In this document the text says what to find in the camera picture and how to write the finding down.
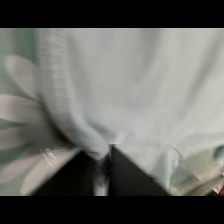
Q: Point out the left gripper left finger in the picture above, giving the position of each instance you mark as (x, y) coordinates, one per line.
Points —
(71, 180)

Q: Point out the pale blue shirt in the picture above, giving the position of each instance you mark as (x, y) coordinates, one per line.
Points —
(133, 86)

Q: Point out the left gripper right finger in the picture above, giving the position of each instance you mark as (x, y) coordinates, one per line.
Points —
(130, 176)

